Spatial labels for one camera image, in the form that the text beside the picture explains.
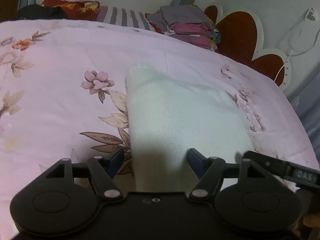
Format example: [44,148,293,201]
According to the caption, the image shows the black clothing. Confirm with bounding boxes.
[17,4,69,20]

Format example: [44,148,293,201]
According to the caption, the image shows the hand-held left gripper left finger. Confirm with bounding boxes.
[45,148,125,202]

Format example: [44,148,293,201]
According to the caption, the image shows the white wall hook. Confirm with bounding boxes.
[306,6,317,22]

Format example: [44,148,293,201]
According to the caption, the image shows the grey striped pillow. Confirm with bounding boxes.
[96,5,164,34]

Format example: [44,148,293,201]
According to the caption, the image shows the white cloth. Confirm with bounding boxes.
[124,64,254,192]

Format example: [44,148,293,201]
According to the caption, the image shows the grey patterned cloth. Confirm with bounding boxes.
[286,67,320,165]

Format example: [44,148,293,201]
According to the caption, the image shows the red patterned cloth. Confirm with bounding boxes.
[40,0,100,22]

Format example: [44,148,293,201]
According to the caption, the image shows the pink floral blanket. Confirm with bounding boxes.
[0,19,320,240]

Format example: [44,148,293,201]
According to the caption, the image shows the white cable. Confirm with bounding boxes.
[274,6,317,83]

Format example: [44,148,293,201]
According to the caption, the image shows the heart-shaped brown headboard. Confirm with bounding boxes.
[203,4,292,87]

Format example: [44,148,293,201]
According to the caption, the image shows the stack of folded clothes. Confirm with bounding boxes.
[145,4,222,52]

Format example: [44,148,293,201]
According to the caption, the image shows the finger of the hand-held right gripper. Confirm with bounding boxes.
[243,151,288,178]

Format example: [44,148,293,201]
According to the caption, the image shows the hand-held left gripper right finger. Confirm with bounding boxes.
[188,148,263,203]

